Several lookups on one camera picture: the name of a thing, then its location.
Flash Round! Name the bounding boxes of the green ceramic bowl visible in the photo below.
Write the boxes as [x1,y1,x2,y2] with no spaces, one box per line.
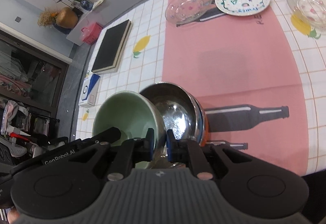
[92,91,166,169]

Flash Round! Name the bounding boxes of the stainless steel bowl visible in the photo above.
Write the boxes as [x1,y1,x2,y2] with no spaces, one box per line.
[139,82,209,164]

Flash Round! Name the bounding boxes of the pink placemat with bottles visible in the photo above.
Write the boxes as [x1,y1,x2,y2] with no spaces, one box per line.
[162,3,318,174]

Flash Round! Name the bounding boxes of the dark glass cabinet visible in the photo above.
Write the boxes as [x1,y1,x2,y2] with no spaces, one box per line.
[1,32,68,142]

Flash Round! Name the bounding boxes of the white blue box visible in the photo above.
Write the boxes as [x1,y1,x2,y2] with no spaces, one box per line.
[78,73,101,107]

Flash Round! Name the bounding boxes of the black notebook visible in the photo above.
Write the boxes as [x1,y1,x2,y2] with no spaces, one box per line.
[92,19,132,74]

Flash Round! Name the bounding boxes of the pink plastic basket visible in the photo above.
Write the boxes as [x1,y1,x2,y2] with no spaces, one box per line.
[80,23,103,45]

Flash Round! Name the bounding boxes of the golden round vase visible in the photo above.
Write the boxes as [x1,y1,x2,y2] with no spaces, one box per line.
[56,7,78,29]

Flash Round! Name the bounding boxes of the small clear glass plate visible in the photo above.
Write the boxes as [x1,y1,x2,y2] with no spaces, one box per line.
[286,0,325,32]

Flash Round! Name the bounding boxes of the large clear glass plate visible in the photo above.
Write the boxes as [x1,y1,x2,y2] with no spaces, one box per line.
[165,0,212,25]

